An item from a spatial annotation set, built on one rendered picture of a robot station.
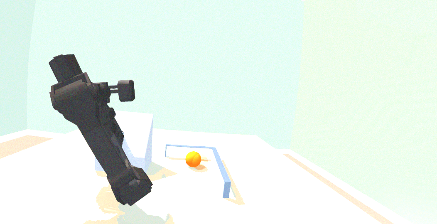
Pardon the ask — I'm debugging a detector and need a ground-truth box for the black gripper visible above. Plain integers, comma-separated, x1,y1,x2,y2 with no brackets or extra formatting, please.
92,79,135,106

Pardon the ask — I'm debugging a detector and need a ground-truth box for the see-through orange ball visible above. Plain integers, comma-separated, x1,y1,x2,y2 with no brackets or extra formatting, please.
192,154,208,170

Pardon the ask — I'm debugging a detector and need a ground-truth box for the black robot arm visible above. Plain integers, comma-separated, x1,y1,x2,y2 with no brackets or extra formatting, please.
49,54,153,206

